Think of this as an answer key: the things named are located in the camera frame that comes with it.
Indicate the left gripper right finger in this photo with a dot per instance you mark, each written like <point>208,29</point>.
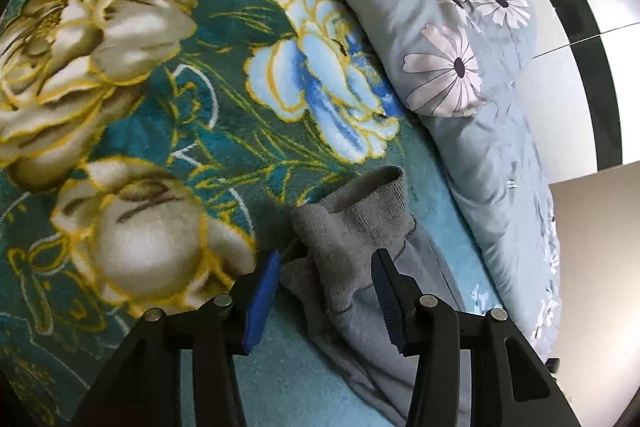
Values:
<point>474,370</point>

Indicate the white black wardrobe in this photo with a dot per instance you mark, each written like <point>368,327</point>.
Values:
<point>581,92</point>

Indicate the green floral blanket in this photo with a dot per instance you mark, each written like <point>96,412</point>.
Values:
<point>151,149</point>

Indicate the light blue floral duvet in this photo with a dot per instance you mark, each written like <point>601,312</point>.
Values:
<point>453,65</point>

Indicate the grey knit sweater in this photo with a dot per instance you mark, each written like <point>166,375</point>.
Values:
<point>334,284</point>

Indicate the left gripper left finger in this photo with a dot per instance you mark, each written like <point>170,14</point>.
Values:
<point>140,384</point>

